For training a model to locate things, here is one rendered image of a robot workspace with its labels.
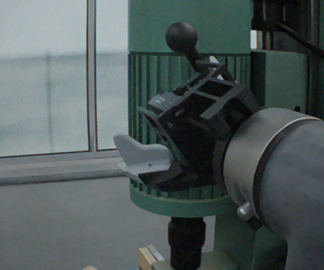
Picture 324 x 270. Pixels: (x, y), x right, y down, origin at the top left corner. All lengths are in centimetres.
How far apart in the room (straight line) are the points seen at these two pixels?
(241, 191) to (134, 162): 18
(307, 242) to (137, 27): 41
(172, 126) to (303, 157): 15
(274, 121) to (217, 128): 4
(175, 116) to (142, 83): 23
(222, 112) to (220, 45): 26
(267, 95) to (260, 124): 34
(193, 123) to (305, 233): 14
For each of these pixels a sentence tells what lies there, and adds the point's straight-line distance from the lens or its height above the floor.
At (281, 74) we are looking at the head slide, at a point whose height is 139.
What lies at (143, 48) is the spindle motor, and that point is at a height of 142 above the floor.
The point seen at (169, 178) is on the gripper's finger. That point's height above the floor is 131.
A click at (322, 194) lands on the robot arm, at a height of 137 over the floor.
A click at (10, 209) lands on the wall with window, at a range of 205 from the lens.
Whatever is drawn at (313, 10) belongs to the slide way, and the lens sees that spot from 64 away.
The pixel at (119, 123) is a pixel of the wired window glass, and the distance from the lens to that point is 205.
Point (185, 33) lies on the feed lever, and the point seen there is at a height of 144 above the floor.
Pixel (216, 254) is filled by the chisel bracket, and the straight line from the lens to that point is 75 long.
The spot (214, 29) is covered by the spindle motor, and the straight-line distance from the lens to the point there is 53.
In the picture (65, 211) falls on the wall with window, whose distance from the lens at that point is 206.
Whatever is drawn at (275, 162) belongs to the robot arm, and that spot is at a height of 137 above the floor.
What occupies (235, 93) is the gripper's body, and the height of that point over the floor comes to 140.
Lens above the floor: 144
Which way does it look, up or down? 13 degrees down
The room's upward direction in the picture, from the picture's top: straight up
